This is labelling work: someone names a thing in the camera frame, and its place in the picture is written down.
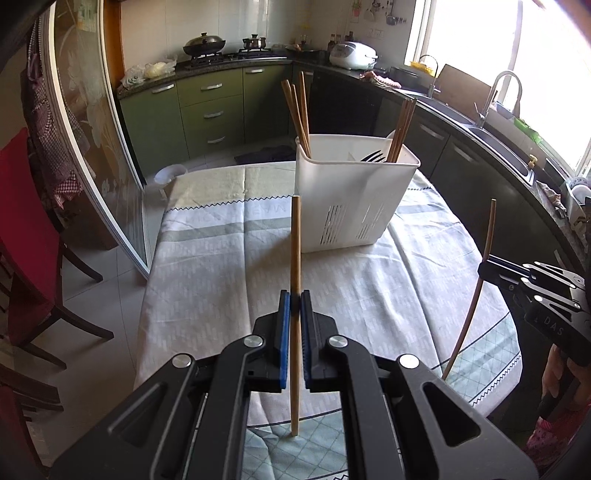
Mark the white plastic utensil holder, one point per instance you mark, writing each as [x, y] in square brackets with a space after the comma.
[341, 203]

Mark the person's right hand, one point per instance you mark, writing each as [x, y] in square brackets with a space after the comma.
[551, 374]

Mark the brown cutting board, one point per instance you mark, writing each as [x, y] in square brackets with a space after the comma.
[461, 87]

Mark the person's pink patterned clothing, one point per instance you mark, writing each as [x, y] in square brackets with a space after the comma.
[549, 438]

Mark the dark lower kitchen cabinets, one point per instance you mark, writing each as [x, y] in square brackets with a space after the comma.
[438, 152]

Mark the yellow basket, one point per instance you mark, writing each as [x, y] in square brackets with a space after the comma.
[424, 68]

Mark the dark granite countertop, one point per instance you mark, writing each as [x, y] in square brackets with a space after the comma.
[323, 62]

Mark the green lower kitchen cabinets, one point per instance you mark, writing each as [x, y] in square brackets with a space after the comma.
[207, 120]

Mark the red wooden chair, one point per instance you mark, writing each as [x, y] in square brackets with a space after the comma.
[18, 406]
[27, 230]

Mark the tall chrome faucet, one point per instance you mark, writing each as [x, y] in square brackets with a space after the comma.
[505, 76]

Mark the green plastic basket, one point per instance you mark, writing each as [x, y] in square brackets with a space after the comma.
[526, 130]

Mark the patterned grey tablecloth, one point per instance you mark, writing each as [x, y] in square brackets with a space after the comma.
[217, 277]

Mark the white plastic bucket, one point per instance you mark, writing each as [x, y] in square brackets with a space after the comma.
[168, 175]

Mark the black frying pan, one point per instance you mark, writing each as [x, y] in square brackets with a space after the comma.
[302, 48]

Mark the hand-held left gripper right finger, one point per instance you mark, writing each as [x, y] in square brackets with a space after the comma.
[307, 341]

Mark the pink cloth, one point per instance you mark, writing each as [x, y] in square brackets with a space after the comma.
[381, 79]

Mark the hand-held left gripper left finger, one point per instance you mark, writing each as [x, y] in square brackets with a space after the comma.
[284, 341]

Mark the small chrome faucet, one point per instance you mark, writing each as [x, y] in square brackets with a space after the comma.
[431, 83]

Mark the black wok with lid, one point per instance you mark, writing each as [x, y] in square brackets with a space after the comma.
[204, 45]

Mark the white dish rack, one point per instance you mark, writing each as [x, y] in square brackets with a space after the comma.
[577, 203]

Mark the black slotted spatula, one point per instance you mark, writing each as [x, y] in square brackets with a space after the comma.
[373, 157]

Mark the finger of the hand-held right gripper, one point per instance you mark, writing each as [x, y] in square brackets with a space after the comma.
[501, 281]
[508, 266]

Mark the small yellow tap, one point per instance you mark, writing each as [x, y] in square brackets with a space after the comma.
[532, 161]

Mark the wooden chopstick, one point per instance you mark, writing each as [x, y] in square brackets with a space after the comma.
[412, 117]
[291, 106]
[400, 124]
[296, 99]
[303, 101]
[489, 240]
[406, 122]
[296, 240]

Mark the floral glass sliding door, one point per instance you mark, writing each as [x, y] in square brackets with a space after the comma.
[92, 138]

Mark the white plastic bag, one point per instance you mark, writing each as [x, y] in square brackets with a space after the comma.
[147, 71]

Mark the gas stove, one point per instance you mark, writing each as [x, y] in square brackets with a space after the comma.
[231, 57]

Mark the hanging kitchen tool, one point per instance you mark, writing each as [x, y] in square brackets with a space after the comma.
[371, 11]
[357, 9]
[392, 19]

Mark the white rice cooker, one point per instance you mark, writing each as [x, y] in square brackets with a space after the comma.
[353, 55]

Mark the brown rag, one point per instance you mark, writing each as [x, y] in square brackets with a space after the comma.
[551, 198]

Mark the steel pot with lid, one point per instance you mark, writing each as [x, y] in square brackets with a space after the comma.
[255, 42]

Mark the steel double sink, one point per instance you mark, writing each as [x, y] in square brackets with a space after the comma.
[498, 147]

